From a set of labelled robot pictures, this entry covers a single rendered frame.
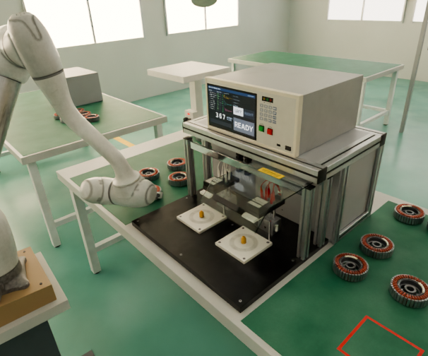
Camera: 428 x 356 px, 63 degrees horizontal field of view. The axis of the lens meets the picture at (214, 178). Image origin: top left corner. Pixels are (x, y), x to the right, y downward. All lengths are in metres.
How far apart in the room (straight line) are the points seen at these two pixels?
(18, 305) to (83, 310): 1.07
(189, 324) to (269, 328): 1.04
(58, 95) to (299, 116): 0.77
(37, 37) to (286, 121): 0.80
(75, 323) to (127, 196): 1.13
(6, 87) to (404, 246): 1.49
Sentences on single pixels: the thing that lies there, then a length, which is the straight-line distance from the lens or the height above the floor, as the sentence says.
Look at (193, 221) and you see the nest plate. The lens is 1.45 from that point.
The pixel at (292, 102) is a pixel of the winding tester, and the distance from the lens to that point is 1.13.
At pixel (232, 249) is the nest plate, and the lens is 1.30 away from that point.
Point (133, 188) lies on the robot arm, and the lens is 1.29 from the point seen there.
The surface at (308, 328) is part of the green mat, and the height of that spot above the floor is 0.75.
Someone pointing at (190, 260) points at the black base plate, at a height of 0.77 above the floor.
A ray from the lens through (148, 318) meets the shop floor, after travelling 2.16.
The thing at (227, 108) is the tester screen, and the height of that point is 1.22.
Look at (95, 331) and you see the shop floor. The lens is 2.19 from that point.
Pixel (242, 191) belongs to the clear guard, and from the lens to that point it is 1.08.
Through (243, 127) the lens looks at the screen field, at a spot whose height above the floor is 1.16.
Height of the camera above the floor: 1.60
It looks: 28 degrees down
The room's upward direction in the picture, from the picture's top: 3 degrees counter-clockwise
